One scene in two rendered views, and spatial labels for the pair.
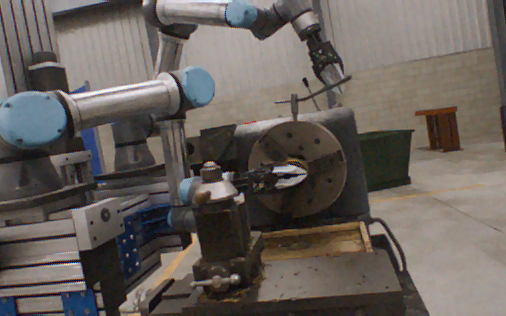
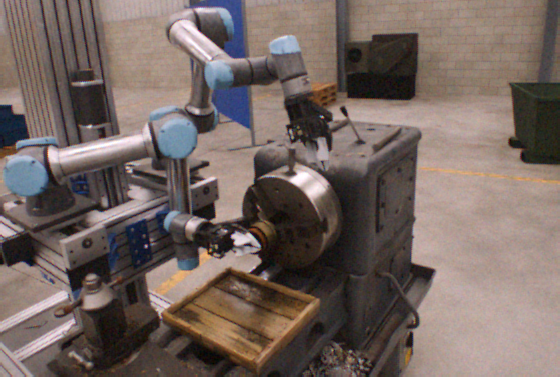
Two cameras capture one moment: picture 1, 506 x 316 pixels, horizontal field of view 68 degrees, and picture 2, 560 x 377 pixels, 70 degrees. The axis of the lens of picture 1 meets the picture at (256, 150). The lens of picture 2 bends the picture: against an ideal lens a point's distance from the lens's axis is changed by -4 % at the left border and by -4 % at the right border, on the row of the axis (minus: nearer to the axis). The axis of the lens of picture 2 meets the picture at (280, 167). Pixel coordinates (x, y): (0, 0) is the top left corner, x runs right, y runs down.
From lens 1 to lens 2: 76 cm
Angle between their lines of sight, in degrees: 28
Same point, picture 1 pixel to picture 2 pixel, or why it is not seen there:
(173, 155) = (171, 183)
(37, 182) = (47, 206)
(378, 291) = not seen: outside the picture
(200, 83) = (177, 139)
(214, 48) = not seen: outside the picture
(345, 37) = not seen: outside the picture
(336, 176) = (313, 244)
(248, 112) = (437, 19)
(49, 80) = (83, 98)
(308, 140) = (292, 201)
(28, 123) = (19, 182)
